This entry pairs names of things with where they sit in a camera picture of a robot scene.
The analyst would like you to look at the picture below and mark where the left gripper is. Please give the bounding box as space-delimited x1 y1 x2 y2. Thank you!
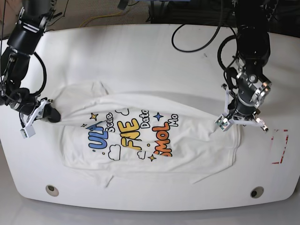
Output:
218 90 269 133

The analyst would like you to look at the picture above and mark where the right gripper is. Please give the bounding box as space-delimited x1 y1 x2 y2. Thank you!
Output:
9 97 61 128

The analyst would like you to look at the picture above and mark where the white printed T-shirt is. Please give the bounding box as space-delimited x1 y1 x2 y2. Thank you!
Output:
52 81 241 186

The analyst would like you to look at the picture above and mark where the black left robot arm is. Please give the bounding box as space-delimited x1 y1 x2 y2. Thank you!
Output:
215 0 272 132

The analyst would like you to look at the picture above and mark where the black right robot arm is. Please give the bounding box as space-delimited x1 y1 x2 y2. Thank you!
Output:
0 0 61 123

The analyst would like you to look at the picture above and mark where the red tape rectangle marking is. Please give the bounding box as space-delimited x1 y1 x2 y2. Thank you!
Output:
270 129 289 165

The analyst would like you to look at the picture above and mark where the left table grommet hole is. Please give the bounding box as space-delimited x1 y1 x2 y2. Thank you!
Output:
45 185 59 197

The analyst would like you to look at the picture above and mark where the table grommet hole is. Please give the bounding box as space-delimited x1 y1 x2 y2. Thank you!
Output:
45 185 59 197
250 187 264 199

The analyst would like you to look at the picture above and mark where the right table grommet hole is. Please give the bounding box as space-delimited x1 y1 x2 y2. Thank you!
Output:
250 187 264 199

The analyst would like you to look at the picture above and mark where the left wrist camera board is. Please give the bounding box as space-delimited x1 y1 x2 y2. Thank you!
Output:
215 115 233 132

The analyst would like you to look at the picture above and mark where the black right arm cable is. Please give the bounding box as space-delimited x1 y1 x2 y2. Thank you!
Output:
30 51 47 97

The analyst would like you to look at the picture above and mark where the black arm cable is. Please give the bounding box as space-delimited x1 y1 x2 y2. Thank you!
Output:
172 23 240 71
30 51 47 97

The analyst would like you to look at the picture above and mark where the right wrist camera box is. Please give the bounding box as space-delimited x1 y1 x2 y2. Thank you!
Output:
20 125 36 139

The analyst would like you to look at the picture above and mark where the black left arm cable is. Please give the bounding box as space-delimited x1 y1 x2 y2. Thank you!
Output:
172 23 240 71

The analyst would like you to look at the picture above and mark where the yellow cable on floor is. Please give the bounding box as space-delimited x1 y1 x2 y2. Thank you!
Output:
81 8 122 28

